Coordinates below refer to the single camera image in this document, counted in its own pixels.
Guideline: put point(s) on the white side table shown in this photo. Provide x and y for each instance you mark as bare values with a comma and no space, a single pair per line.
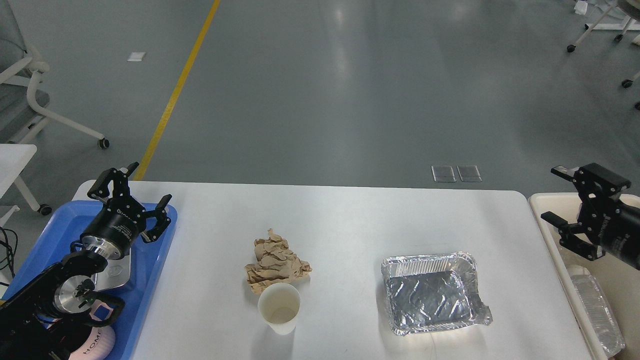
14,158

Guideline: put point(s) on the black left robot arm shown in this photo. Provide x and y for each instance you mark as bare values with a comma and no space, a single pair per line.
36,321

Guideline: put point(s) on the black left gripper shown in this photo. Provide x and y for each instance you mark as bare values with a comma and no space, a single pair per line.
115,228

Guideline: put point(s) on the clear floor plate right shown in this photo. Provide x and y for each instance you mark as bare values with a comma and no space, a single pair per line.
469,173

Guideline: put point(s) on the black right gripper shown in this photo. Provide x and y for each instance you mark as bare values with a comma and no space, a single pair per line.
619,230

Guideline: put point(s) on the crumpled brown paper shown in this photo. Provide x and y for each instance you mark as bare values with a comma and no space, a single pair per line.
274,263

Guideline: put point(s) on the beige plastic bin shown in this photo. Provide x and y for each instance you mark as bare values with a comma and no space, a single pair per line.
619,281

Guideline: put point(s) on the aluminium foil tray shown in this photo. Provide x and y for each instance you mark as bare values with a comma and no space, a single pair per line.
432,293

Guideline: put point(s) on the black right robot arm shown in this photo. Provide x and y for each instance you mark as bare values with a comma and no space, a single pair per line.
590,218

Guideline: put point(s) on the stainless steel rectangular container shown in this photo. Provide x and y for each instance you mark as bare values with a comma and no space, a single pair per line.
116,274

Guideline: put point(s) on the white paper cup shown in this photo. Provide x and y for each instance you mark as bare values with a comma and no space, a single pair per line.
279,306

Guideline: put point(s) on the pink HOME mug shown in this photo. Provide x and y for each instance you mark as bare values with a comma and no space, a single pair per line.
91,342

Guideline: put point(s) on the clear floor plate left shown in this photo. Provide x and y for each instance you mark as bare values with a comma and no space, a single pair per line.
443,174

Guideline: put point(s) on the blue plastic tray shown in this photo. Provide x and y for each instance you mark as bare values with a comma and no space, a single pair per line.
67,224

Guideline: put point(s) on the white wheeled stand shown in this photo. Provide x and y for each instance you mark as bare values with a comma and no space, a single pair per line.
630,22

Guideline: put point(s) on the clear floor plate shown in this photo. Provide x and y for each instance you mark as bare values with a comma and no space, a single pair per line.
469,173
443,174

